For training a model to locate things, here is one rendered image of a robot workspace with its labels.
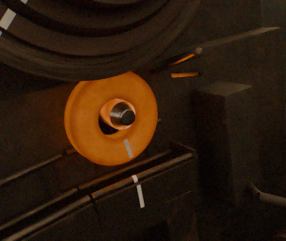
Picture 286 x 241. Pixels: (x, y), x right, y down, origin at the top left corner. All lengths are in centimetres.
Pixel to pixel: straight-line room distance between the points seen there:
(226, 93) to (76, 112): 28
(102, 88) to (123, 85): 4
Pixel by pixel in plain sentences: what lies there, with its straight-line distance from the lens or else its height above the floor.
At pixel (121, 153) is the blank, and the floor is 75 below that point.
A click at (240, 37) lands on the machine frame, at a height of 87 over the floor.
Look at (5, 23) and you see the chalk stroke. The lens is 47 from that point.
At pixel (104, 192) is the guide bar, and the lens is 57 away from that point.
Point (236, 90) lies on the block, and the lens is 69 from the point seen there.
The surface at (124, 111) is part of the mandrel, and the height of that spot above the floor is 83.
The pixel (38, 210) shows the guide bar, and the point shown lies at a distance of 62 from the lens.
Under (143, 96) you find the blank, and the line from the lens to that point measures 59.
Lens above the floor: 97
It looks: 18 degrees down
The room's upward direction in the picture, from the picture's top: 10 degrees counter-clockwise
